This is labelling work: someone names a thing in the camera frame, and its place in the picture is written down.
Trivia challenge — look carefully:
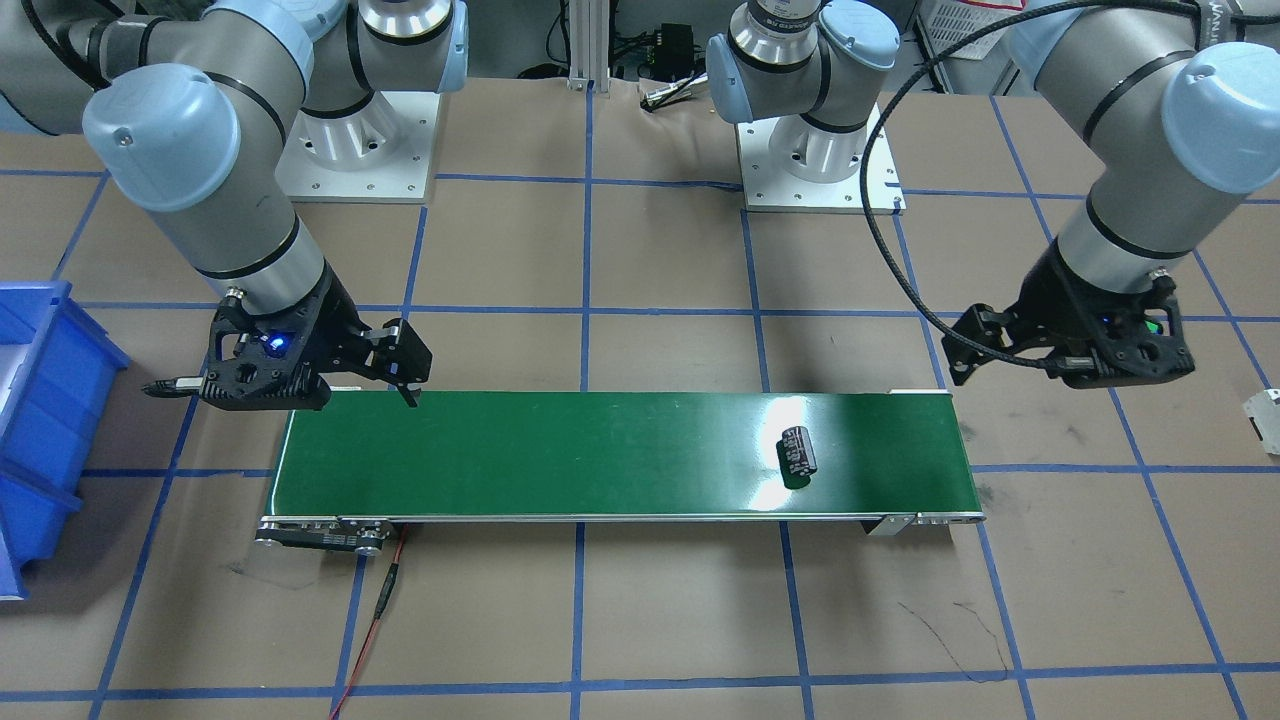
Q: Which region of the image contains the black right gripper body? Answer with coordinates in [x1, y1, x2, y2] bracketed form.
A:
[200, 266, 433, 411]

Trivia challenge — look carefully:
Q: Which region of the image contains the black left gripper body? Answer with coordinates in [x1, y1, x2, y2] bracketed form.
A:
[942, 245, 1196, 389]

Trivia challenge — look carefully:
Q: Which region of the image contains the black cylindrical capacitor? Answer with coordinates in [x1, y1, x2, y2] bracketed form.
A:
[780, 425, 818, 477]

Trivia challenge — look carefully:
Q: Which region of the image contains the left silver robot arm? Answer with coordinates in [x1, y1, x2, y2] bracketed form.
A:
[705, 1, 1277, 389]

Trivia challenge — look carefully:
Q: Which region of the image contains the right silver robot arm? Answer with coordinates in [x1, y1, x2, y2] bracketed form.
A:
[1, 1, 468, 411]

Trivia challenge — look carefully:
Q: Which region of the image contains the green conveyor belt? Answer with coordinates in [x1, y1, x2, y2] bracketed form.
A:
[255, 389, 986, 555]

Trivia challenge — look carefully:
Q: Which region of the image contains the blue plastic bin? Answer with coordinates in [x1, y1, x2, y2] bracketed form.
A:
[1, 281, 131, 601]

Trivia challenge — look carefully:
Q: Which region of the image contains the red white circuit breaker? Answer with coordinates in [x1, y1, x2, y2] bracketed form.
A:
[1242, 388, 1280, 456]

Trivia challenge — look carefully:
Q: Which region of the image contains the red black power cable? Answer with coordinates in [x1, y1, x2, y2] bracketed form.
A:
[328, 524, 411, 720]

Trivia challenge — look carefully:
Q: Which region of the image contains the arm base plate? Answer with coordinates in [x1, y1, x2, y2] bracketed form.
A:
[275, 92, 442, 204]
[735, 105, 906, 214]

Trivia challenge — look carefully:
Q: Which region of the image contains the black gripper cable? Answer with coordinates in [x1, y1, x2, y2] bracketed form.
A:
[860, 0, 1201, 373]

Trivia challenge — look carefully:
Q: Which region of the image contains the aluminium frame post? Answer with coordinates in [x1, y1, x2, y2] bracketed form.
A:
[567, 0, 613, 94]

